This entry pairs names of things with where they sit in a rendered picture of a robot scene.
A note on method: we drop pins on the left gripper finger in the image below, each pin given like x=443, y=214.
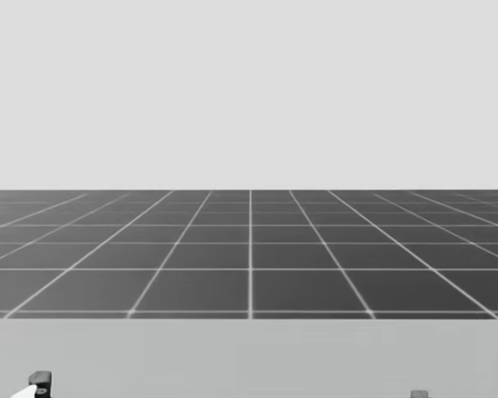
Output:
x=40, y=380

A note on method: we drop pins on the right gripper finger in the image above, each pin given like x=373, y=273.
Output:
x=419, y=394

